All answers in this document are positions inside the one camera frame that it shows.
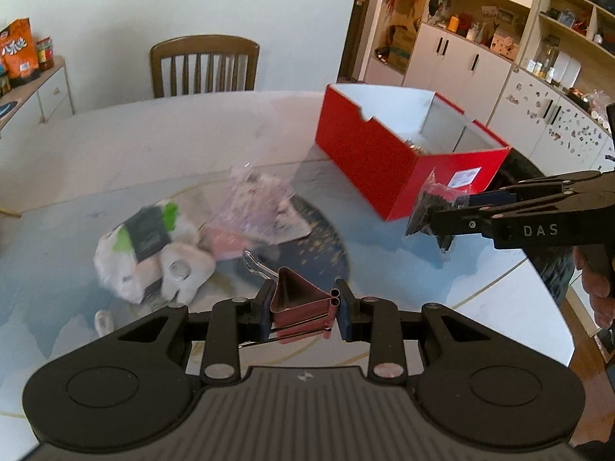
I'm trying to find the person's right hand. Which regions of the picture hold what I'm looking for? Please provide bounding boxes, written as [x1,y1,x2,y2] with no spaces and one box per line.
[572,244,615,328]

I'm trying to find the wooden chair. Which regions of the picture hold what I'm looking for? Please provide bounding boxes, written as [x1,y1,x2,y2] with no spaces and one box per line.
[149,35,261,99]

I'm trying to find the black plastic packet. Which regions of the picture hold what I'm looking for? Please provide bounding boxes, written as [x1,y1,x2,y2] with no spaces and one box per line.
[404,168,470,253]

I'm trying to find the orange snack bag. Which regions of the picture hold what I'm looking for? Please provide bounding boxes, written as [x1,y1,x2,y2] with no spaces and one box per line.
[0,18,41,88]

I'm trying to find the wooden open shelf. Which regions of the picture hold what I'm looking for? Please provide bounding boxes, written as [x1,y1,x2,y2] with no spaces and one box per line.
[523,0,615,103]

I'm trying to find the red jar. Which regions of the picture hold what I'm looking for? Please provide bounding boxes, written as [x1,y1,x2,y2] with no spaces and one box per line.
[35,36,54,72]

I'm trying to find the white marble desktop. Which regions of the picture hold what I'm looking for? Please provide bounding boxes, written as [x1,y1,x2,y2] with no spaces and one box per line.
[0,89,593,443]

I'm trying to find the white sideboard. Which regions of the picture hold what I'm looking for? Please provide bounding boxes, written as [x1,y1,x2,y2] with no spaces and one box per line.
[0,55,76,141]

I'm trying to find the white plastic bag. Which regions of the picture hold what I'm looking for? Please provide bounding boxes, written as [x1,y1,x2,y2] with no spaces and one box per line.
[93,199,217,305]

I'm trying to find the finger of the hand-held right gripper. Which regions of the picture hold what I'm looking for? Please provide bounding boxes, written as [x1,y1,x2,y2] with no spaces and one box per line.
[428,204,511,238]
[467,170,602,213]

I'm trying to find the red cardboard box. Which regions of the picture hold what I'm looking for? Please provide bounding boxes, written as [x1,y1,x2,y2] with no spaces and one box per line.
[314,83,511,222]

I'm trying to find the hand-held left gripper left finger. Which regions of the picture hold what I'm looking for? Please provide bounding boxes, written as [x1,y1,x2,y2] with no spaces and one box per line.
[114,280,278,386]

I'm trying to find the clear plastic bag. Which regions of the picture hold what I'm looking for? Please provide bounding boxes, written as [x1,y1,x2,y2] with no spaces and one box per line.
[206,162,314,251]

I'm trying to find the white cabinet with stickers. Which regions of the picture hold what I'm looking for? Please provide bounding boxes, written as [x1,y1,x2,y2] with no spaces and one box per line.
[484,64,615,174]

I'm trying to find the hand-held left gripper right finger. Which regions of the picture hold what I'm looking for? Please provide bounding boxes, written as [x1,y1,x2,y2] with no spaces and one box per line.
[333,277,489,382]

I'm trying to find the red binder clip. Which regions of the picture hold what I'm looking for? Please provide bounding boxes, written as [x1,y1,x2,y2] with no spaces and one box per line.
[241,250,345,347]

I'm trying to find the brown door frame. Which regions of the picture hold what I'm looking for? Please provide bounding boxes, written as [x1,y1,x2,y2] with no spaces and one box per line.
[344,0,381,83]

